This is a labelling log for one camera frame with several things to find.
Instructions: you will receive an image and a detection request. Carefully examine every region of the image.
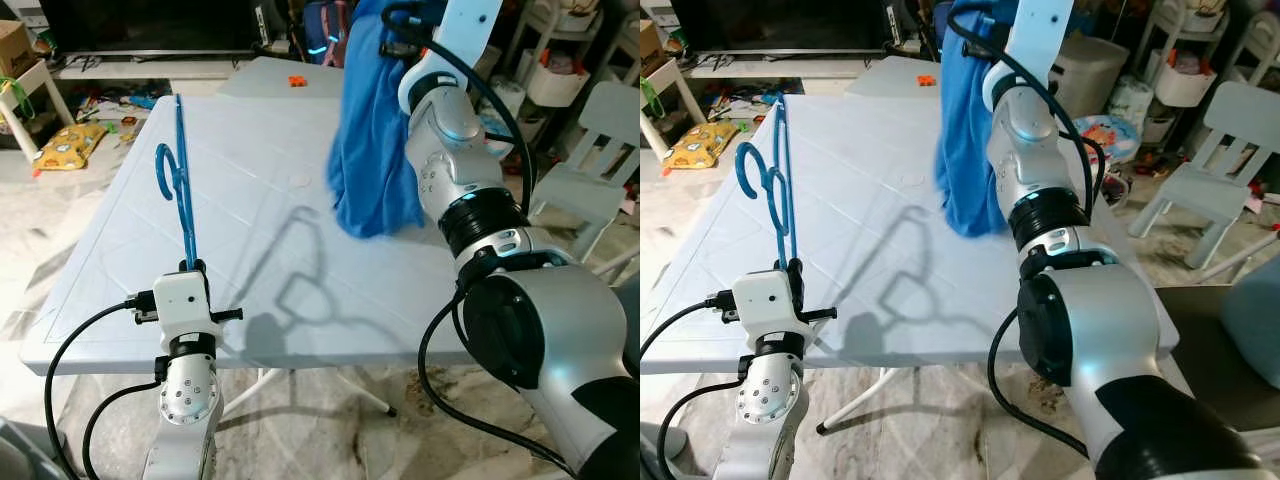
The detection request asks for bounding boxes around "blue plastic hanger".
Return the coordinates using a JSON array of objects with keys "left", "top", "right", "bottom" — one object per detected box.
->
[
  {"left": 155, "top": 93, "right": 201, "bottom": 271},
  {"left": 735, "top": 93, "right": 801, "bottom": 266}
]

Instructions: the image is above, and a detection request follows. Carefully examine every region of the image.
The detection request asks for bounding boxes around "blue knit sweater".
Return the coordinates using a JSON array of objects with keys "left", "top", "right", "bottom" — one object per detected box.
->
[
  {"left": 328, "top": 0, "right": 426, "bottom": 239},
  {"left": 935, "top": 0, "right": 1011, "bottom": 239}
]

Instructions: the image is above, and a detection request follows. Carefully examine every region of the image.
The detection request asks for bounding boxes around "white plastic folding table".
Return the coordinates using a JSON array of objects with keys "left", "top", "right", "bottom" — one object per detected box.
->
[
  {"left": 640, "top": 93, "right": 1191, "bottom": 436},
  {"left": 18, "top": 93, "right": 601, "bottom": 419}
]

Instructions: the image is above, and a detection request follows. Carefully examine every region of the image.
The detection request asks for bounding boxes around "yellow patterned pack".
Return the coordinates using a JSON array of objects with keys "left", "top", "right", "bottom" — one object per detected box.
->
[
  {"left": 35, "top": 122, "right": 109, "bottom": 173},
  {"left": 662, "top": 120, "right": 739, "bottom": 169}
]

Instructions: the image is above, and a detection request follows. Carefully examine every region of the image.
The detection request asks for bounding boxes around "white TV stand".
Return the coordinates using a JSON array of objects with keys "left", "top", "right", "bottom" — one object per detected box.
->
[
  {"left": 55, "top": 50, "right": 291, "bottom": 81},
  {"left": 690, "top": 50, "right": 901, "bottom": 79}
]

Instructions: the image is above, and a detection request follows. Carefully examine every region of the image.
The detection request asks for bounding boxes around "grey plastic table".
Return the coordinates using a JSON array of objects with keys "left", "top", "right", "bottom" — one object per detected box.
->
[
  {"left": 218, "top": 55, "right": 346, "bottom": 99},
  {"left": 845, "top": 55, "right": 946, "bottom": 98}
]

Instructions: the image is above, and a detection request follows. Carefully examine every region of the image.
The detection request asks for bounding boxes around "small white side table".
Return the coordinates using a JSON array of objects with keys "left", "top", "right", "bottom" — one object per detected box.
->
[
  {"left": 640, "top": 60, "right": 701, "bottom": 151},
  {"left": 0, "top": 58, "right": 76, "bottom": 161}
]

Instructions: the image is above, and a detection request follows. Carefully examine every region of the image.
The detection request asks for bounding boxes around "white children's chair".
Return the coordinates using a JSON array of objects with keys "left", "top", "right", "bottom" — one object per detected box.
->
[
  {"left": 1130, "top": 80, "right": 1280, "bottom": 269},
  {"left": 530, "top": 80, "right": 641, "bottom": 263}
]

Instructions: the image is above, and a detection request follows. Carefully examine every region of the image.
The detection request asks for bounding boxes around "black television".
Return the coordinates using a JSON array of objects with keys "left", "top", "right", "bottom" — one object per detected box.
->
[
  {"left": 40, "top": 0, "right": 266, "bottom": 56},
  {"left": 670, "top": 0, "right": 891, "bottom": 53}
]

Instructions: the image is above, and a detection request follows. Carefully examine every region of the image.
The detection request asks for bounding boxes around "dark blue backpack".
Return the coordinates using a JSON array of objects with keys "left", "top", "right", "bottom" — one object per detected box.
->
[{"left": 300, "top": 0, "right": 349, "bottom": 69}]

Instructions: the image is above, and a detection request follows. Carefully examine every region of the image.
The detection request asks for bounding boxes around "white storage trolley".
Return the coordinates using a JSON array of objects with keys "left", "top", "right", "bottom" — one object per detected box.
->
[
  {"left": 1150, "top": 0, "right": 1216, "bottom": 109},
  {"left": 500, "top": 0, "right": 601, "bottom": 109}
]

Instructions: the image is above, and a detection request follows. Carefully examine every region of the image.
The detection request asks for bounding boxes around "grey folding chair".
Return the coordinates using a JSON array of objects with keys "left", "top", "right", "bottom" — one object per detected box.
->
[{"left": 1155, "top": 285, "right": 1280, "bottom": 436}]

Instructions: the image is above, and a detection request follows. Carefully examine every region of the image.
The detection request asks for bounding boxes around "light blue pillow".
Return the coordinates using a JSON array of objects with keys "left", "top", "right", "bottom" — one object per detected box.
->
[{"left": 1225, "top": 255, "right": 1280, "bottom": 361}]

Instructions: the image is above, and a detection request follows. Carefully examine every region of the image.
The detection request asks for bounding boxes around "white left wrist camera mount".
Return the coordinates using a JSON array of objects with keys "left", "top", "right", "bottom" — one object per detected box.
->
[
  {"left": 150, "top": 270, "right": 216, "bottom": 338},
  {"left": 733, "top": 268, "right": 811, "bottom": 336}
]

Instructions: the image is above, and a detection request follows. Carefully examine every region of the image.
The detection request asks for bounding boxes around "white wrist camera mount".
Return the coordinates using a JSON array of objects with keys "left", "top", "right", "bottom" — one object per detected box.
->
[
  {"left": 1005, "top": 0, "right": 1076, "bottom": 76},
  {"left": 733, "top": 268, "right": 811, "bottom": 336},
  {"left": 437, "top": 0, "right": 504, "bottom": 79},
  {"left": 150, "top": 270, "right": 216, "bottom": 338}
]

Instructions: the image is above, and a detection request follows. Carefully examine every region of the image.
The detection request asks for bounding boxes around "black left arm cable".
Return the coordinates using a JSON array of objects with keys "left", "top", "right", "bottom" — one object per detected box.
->
[
  {"left": 640, "top": 290, "right": 746, "bottom": 480},
  {"left": 42, "top": 293, "right": 166, "bottom": 480}
]

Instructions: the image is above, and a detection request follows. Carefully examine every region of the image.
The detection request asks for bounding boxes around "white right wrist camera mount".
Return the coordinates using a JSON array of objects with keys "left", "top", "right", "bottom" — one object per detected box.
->
[
  {"left": 1005, "top": 0, "right": 1076, "bottom": 76},
  {"left": 437, "top": 0, "right": 504, "bottom": 79}
]

